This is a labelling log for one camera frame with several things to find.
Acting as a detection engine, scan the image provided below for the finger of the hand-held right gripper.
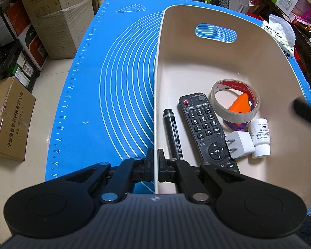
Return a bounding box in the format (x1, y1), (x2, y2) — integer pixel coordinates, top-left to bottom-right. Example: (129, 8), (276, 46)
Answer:
(293, 97), (311, 128)

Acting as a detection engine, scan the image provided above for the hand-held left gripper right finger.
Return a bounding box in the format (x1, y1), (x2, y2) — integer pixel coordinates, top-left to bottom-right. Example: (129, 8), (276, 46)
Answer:
(158, 148), (246, 203)

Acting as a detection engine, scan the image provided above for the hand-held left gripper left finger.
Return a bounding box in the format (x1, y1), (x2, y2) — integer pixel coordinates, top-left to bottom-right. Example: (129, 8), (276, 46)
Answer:
(63, 148), (156, 204)

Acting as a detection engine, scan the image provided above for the black marker pen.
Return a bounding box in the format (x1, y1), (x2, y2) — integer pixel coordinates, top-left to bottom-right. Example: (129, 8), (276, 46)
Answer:
(163, 108), (183, 162)

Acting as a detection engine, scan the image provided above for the white pill bottle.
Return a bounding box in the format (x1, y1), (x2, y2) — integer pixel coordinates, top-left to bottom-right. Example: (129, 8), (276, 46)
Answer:
(247, 118), (272, 159)

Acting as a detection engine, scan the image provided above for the black remote control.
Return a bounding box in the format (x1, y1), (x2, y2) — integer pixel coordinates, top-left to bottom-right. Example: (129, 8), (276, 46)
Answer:
(178, 93), (240, 175)

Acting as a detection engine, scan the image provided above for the clear tape roll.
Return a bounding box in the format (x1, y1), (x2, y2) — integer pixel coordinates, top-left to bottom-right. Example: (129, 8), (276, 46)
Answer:
(211, 78), (261, 123)

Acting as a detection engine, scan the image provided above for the orange and purple plastic toy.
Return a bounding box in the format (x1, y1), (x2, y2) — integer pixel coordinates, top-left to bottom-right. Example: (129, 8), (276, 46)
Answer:
(224, 94), (257, 132)

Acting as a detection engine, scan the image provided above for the white plug charger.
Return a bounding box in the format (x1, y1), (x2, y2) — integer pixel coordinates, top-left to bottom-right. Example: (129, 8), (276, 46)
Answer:
(225, 131), (255, 159)

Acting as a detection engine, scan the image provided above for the beige plastic basket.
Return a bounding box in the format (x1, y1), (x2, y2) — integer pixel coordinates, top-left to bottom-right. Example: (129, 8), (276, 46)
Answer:
(153, 4), (311, 211)

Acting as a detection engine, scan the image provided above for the dark wooden side table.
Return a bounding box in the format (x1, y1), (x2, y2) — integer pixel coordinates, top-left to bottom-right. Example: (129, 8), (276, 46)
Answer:
(254, 0), (311, 83)

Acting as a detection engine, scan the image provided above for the white patterned tissue pack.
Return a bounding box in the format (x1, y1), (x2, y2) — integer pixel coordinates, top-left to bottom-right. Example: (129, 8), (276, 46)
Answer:
(261, 14), (296, 58)

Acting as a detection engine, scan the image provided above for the blue silicone baking mat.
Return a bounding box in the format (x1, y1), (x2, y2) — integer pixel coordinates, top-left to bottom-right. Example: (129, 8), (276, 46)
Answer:
(45, 0), (311, 215)

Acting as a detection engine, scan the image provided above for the white appliance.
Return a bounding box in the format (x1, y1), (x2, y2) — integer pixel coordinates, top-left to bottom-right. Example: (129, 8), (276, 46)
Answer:
(229, 0), (263, 15)

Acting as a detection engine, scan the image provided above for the brown printed cardboard box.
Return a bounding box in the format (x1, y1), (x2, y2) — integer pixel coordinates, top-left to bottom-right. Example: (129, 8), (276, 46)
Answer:
(0, 76), (36, 162)

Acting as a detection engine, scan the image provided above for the red and white appliance box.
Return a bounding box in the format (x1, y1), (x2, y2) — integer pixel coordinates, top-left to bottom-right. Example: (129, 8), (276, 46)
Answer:
(17, 23), (48, 71)

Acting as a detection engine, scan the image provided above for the large plastic-wrapped cardboard box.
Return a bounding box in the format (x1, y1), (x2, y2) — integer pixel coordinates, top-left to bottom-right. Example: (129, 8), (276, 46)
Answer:
(19, 0), (95, 59)

